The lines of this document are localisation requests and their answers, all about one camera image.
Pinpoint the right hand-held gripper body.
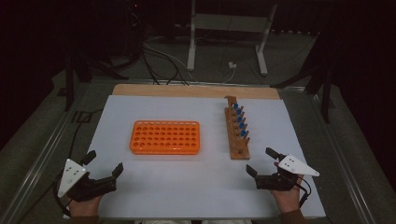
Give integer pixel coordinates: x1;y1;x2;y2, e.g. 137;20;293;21
255;153;321;192

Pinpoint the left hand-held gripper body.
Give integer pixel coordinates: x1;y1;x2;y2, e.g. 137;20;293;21
57;158;119;203

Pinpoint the wooden tube rack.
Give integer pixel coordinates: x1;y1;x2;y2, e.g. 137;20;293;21
223;95;251;161

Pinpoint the black cable bundle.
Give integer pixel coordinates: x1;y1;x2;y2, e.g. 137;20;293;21
140;46;190;87

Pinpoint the grey metal stand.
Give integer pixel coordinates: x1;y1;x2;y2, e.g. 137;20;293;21
186;0;278;77

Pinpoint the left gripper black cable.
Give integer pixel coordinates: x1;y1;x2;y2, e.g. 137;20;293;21
51;172;72;217

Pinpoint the person's left hand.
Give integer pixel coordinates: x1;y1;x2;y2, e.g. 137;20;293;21
67;195;104;218

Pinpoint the person's right hand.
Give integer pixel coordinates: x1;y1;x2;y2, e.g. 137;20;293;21
270;175;305;215

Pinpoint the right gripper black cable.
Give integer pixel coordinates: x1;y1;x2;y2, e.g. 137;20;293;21
292;175;313;209

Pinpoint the long white cable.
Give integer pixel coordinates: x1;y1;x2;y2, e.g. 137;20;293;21
142;41;200;84

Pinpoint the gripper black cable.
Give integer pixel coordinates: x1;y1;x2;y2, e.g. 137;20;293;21
292;175;313;209
51;172;72;217

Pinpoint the orange plastic tube rack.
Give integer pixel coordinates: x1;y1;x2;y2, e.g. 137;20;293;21
129;119;201;156

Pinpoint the white board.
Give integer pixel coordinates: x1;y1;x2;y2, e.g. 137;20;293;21
63;94;327;220

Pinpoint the metal frame rail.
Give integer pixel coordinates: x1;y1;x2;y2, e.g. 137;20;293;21
309;91;376;224
0;83;94;224

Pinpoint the thin black floor cable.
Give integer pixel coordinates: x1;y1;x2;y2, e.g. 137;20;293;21
66;107;106;161

